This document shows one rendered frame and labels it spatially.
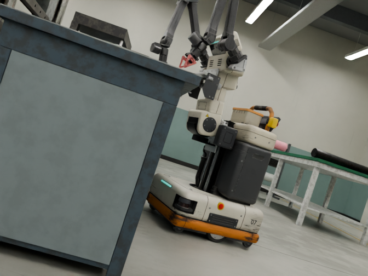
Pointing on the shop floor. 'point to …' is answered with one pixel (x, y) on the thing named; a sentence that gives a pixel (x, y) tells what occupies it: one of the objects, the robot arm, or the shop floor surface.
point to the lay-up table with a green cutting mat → (346, 173)
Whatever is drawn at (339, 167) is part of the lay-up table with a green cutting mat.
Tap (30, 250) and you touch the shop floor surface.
